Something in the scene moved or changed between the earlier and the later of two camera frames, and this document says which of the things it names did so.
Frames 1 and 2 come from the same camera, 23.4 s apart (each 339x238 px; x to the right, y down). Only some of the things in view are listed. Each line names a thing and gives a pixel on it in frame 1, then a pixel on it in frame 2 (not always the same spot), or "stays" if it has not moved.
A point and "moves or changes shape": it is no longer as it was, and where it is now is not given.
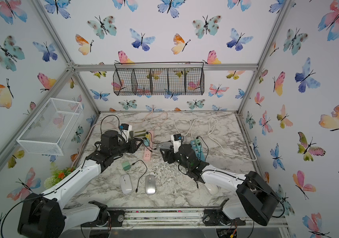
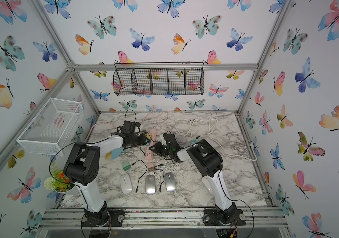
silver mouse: [164, 145] moves or changes shape
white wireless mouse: [126, 183] stays
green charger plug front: [126, 165] stays
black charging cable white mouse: [146, 169] stays
